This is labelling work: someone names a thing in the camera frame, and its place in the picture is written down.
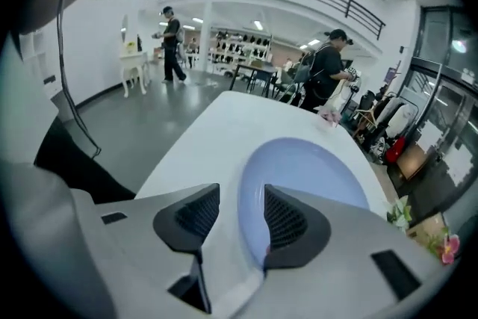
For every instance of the red bag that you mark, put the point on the red bag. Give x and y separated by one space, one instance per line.
396 150

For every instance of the black legged white table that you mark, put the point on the black legged white table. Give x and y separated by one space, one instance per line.
257 68

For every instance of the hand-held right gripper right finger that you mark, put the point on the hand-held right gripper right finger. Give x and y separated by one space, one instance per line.
343 272

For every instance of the white ornate dressing table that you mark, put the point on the white ornate dressing table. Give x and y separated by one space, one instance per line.
132 61

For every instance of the wooden hanger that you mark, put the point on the wooden hanger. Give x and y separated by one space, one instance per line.
367 115

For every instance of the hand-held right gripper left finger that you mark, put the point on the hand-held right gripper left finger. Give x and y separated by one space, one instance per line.
149 254

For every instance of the red pink flower pot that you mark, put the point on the red pink flower pot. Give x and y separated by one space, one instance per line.
450 248

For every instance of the person's black clothing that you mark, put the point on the person's black clothing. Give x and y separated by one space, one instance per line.
74 168

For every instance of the blue plate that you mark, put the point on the blue plate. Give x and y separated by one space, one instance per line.
298 168

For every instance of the black balcony railing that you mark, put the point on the black balcony railing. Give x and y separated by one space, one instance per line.
349 8

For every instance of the clothes rack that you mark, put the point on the clothes rack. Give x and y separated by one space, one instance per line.
396 112

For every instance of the white display shelf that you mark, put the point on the white display shelf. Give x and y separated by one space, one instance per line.
239 46

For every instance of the glass entrance door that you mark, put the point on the glass entrance door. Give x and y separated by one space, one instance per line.
440 48

